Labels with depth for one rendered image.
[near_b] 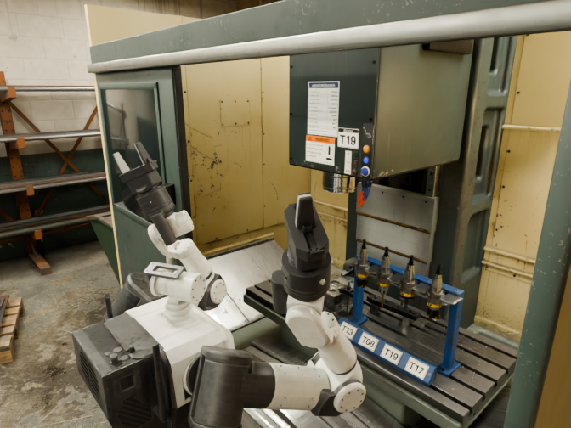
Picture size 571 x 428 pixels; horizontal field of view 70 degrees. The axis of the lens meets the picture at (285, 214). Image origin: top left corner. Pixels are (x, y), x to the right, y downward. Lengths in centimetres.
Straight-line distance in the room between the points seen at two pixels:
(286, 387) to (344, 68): 109
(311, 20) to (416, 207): 136
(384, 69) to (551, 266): 92
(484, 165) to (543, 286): 162
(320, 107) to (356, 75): 20
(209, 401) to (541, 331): 58
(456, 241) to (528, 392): 136
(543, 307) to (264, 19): 87
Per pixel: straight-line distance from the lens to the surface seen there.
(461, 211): 212
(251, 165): 278
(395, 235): 227
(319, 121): 163
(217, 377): 83
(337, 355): 91
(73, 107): 571
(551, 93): 230
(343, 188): 179
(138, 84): 181
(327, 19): 97
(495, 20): 74
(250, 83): 274
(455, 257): 219
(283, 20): 107
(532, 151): 233
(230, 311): 248
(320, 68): 163
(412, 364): 169
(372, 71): 147
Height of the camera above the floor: 192
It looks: 17 degrees down
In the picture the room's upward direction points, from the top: straight up
